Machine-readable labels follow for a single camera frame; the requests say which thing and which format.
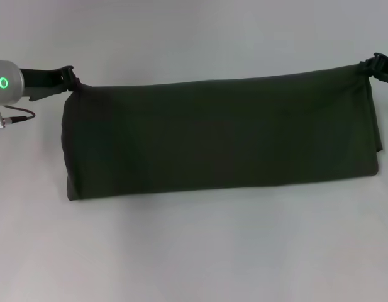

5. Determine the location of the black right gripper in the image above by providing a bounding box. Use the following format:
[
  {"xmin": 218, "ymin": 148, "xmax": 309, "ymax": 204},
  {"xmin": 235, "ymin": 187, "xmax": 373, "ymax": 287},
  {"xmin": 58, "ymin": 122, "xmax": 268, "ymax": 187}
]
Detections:
[{"xmin": 358, "ymin": 52, "xmax": 388, "ymax": 87}]

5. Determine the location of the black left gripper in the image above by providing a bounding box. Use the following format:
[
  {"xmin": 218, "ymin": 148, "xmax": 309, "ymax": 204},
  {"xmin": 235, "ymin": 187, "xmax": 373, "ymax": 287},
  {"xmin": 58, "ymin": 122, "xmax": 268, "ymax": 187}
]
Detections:
[{"xmin": 18, "ymin": 65, "xmax": 84, "ymax": 103}]

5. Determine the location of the dark green FREE t-shirt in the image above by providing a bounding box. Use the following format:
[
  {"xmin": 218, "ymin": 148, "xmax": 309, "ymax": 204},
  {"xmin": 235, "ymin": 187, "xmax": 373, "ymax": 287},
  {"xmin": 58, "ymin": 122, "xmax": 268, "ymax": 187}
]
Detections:
[{"xmin": 60, "ymin": 62, "xmax": 385, "ymax": 203}]

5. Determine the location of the left arm cable with plug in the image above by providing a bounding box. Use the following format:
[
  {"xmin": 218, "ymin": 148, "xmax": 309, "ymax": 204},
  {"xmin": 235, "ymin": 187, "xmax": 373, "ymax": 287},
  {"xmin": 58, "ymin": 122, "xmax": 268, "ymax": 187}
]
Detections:
[{"xmin": 0, "ymin": 104, "xmax": 36, "ymax": 131}]

